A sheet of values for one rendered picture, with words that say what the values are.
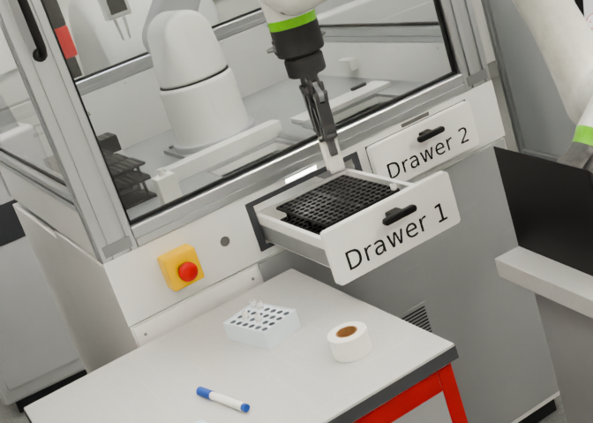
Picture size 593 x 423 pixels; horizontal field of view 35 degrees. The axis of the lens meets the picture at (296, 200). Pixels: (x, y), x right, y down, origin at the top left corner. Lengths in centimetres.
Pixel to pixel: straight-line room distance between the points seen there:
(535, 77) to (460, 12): 205
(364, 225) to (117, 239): 50
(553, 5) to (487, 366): 100
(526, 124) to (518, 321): 209
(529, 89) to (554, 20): 250
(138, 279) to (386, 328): 54
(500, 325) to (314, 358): 89
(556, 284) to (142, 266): 81
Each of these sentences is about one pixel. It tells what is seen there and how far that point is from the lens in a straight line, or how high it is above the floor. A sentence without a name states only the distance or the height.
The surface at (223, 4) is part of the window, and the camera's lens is 197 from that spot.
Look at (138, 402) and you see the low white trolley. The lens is 175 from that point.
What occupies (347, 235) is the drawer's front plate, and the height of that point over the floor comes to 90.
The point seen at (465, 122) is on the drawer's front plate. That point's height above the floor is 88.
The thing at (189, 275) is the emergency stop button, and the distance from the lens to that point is 190.
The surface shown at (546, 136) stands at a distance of 438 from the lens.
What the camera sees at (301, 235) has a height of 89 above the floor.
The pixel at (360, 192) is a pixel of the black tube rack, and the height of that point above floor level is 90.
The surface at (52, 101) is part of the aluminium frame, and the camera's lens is 185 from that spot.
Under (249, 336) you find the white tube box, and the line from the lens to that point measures 177.
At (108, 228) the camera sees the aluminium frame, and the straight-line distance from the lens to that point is 190.
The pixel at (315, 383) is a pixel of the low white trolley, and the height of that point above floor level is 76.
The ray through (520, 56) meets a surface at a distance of 432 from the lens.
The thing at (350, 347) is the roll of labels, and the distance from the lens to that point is 160.
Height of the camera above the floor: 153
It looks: 18 degrees down
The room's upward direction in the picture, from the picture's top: 18 degrees counter-clockwise
